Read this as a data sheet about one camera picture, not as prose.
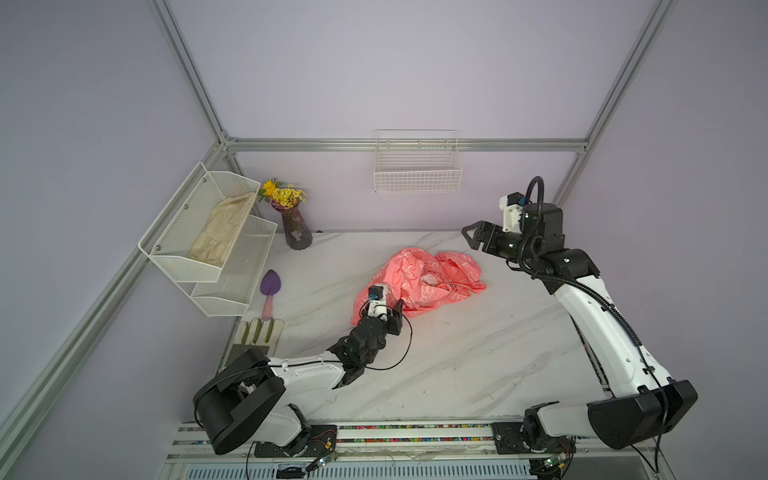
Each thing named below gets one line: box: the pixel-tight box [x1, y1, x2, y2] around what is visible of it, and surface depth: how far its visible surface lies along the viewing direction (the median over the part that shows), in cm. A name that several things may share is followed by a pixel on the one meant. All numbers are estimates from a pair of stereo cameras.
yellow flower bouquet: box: [259, 178, 307, 209], surface depth 100 cm
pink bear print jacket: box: [350, 247, 487, 325], surface depth 84 cm
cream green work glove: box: [233, 318, 285, 357], surface depth 94 cm
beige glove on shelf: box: [188, 192, 255, 267], surface depth 81 cm
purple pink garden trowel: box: [260, 269, 281, 321], surface depth 106 cm
